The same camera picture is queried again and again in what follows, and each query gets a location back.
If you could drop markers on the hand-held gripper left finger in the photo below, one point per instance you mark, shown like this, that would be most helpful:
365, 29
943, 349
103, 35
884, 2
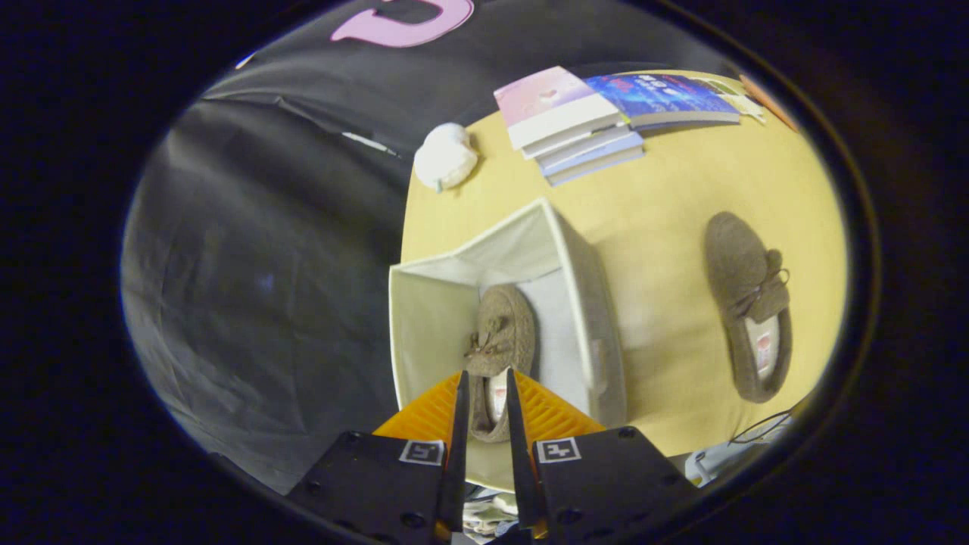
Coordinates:
371, 484

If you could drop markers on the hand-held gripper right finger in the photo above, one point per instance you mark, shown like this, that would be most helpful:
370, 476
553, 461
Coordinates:
606, 484

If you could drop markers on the grey fabric storage box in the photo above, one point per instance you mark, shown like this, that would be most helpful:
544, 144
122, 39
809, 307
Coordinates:
431, 318

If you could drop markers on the brown fuzzy slipper shoe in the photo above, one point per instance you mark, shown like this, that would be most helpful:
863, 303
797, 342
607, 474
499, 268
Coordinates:
503, 325
738, 257

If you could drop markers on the black backdrop cloth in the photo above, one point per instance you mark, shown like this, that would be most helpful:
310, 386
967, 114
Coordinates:
265, 227

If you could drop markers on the pale blue book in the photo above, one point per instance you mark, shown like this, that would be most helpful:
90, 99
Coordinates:
602, 168
598, 151

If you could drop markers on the white round plush object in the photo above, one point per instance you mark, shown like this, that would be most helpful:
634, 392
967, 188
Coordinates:
445, 157

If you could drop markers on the thin white book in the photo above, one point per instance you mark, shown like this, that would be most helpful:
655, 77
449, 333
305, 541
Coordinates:
583, 140

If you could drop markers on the dark blue cover book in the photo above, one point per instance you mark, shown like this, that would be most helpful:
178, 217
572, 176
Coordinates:
658, 94

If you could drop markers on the pink cover book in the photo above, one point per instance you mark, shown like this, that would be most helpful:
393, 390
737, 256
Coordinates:
541, 94

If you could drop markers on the orange carrot toy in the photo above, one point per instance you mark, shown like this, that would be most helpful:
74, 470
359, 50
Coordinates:
768, 102

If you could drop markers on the white plastic frame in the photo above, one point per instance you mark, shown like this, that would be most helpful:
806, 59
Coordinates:
711, 462

